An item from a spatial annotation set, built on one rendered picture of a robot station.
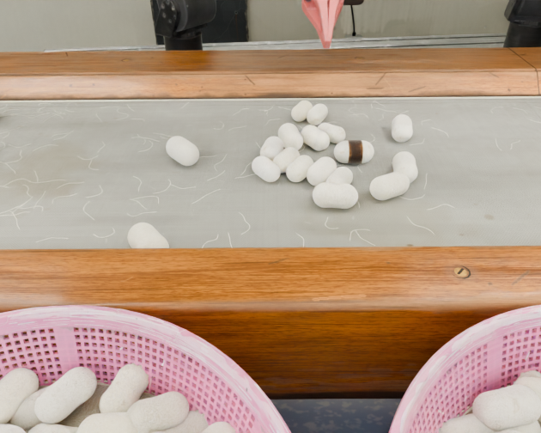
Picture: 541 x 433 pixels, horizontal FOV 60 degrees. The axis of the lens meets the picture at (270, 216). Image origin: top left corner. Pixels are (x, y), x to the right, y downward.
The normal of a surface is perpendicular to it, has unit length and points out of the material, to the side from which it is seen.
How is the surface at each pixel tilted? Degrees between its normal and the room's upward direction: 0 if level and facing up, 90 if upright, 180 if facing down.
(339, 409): 0
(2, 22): 90
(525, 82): 45
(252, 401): 75
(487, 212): 0
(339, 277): 0
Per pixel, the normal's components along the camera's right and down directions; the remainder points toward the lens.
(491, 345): 0.39, 0.26
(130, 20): 0.07, 0.59
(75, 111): -0.01, -0.81
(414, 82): 0.00, -0.14
